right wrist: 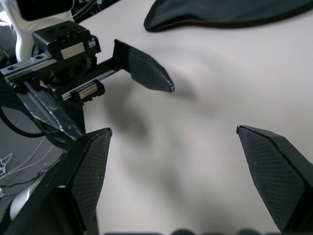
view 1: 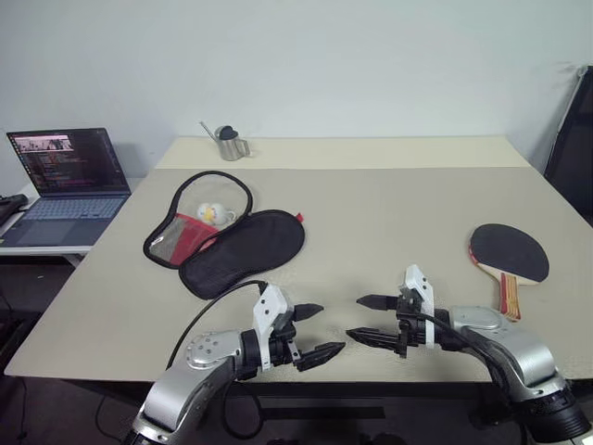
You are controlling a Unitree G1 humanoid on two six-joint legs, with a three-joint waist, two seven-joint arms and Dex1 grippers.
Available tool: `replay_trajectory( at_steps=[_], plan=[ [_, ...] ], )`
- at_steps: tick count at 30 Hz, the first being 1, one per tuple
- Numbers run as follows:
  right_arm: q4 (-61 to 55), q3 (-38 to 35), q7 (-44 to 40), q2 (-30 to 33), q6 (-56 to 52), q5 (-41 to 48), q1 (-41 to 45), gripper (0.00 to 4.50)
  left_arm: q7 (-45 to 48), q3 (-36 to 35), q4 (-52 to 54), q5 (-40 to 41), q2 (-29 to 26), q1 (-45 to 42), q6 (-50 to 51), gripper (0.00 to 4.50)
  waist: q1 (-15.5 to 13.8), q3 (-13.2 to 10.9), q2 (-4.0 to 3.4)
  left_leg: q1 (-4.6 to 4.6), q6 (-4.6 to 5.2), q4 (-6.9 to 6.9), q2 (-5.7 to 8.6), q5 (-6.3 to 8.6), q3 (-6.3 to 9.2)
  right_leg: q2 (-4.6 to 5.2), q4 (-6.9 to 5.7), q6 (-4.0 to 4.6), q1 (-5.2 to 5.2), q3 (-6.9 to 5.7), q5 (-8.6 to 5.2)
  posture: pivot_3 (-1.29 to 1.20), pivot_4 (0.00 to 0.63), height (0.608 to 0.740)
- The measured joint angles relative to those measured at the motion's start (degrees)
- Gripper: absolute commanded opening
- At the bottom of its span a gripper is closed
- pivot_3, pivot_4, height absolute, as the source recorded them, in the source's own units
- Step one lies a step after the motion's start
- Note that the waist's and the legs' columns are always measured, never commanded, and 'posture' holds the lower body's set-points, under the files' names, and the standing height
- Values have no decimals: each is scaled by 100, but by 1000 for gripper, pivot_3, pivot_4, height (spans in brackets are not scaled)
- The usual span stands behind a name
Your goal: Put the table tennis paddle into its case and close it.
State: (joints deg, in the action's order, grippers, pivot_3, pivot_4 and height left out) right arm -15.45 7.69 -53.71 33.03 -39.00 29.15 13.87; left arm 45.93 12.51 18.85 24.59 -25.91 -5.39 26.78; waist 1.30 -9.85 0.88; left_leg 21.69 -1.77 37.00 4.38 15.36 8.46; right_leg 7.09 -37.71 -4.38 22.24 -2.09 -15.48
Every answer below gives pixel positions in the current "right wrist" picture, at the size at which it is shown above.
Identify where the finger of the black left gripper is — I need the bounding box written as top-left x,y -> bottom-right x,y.
23,80 -> 86,141
97,39 -> 176,94

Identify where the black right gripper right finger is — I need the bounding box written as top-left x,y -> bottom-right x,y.
236,125 -> 313,235

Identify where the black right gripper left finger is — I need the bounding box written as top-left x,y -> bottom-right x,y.
0,127 -> 113,235

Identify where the black red paddle case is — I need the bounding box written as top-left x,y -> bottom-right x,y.
143,0 -> 313,33

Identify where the silver robot body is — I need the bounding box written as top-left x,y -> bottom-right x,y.
9,180 -> 42,221

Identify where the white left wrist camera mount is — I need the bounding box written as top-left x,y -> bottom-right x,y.
11,0 -> 75,62

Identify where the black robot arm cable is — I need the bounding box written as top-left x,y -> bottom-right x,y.
0,105 -> 46,138

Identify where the white floor cable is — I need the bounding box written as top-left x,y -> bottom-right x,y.
0,136 -> 47,177

